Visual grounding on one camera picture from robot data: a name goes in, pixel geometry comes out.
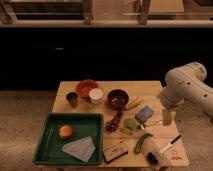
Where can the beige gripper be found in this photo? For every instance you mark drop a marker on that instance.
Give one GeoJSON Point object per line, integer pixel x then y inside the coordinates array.
{"type": "Point", "coordinates": [167, 117]}

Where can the whiteboard eraser black wood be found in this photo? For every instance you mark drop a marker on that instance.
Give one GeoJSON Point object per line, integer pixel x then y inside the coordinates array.
{"type": "Point", "coordinates": [115, 151]}

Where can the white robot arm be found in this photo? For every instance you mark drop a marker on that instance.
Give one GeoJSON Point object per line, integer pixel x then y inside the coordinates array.
{"type": "Point", "coordinates": [187, 82]}

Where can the white cup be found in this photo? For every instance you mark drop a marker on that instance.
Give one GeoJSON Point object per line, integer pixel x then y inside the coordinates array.
{"type": "Point", "coordinates": [96, 95]}

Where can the dark metal cup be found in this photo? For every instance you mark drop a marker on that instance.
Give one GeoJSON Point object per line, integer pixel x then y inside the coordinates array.
{"type": "Point", "coordinates": [72, 98]}

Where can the metal spoon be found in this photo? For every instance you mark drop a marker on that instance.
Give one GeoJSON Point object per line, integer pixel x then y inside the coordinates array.
{"type": "Point", "coordinates": [143, 126]}

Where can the blue sponge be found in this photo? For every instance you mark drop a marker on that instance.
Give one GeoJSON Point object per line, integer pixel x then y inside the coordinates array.
{"type": "Point", "coordinates": [144, 114]}

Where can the wooden table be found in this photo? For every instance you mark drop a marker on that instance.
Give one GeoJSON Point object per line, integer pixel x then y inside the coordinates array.
{"type": "Point", "coordinates": [148, 91]}

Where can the yellow banana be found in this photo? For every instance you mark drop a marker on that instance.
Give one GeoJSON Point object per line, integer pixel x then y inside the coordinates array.
{"type": "Point", "coordinates": [134, 103]}

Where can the green cucumber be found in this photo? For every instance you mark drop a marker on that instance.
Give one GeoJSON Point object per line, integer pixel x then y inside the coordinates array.
{"type": "Point", "coordinates": [139, 143]}

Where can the dark brown bowl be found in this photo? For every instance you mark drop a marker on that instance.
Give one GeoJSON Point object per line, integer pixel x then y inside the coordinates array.
{"type": "Point", "coordinates": [117, 99]}

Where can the bunch of dark grapes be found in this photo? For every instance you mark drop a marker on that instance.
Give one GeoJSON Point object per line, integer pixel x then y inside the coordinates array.
{"type": "Point", "coordinates": [113, 124]}

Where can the orange bowl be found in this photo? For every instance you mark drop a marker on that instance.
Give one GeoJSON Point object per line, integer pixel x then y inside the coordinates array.
{"type": "Point", "coordinates": [84, 86]}

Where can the grey folded cloth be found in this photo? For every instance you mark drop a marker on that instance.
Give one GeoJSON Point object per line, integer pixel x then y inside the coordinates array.
{"type": "Point", "coordinates": [81, 149]}

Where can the orange fruit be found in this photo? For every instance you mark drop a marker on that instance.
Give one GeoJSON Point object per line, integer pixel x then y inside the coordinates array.
{"type": "Point", "coordinates": [65, 132]}

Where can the green plastic tray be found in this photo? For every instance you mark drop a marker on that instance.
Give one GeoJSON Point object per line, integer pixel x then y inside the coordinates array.
{"type": "Point", "coordinates": [69, 138]}

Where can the white handled dish brush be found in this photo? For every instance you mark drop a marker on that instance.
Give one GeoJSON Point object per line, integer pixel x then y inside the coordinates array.
{"type": "Point", "coordinates": [154, 156]}

